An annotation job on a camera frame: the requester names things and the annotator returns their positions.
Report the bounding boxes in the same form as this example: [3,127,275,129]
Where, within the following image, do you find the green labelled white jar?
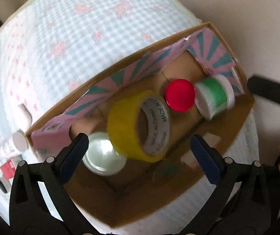
[194,74,235,120]

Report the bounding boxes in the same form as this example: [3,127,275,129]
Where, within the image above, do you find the red round lid container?
[164,79,196,112]

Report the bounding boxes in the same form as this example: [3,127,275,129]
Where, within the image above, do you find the white pill bottle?
[0,130,29,159]

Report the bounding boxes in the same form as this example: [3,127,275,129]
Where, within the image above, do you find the small black white cap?
[0,177,12,194]

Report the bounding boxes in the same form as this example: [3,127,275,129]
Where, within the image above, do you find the blue pink checkered bedsheet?
[0,0,260,235]

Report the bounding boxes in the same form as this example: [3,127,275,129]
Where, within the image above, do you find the yellow packing tape roll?
[107,91,171,163]

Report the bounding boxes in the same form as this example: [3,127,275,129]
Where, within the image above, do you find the red white small box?
[0,156,22,180]

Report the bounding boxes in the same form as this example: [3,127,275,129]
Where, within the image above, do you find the white earbuds case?
[18,103,33,132]

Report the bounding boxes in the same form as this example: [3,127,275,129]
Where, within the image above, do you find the cardboard box pink teal flaps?
[27,23,259,230]

